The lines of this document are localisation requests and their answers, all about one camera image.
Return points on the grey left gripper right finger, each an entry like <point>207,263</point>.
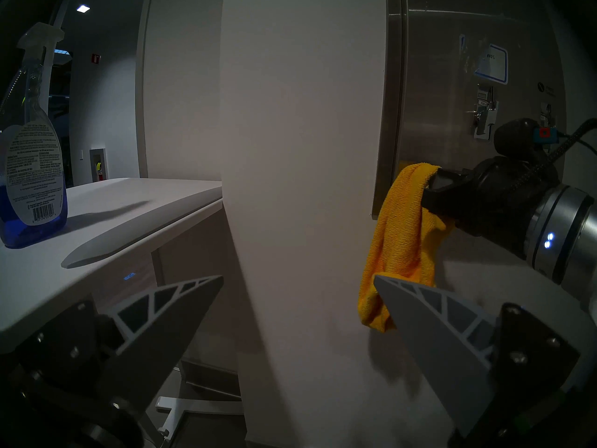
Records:
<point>447,349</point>

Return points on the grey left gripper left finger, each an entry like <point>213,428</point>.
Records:
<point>154,339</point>

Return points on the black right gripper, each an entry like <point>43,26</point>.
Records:
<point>494,199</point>

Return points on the yellow microfibre cloth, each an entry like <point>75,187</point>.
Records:
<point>401,227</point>

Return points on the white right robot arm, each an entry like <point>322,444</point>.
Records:
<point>569,237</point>

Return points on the white blue-edged label sticker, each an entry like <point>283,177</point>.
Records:
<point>492,63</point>

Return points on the white side table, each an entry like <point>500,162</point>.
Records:
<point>116,204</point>

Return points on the spray bottle with blue liquid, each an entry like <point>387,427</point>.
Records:
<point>32,171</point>

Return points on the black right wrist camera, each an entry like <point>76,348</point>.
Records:
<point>513,139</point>

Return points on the stainless steel wall dispenser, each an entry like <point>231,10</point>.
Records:
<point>433,101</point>

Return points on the recessed wall cabinet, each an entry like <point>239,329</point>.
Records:
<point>98,164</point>

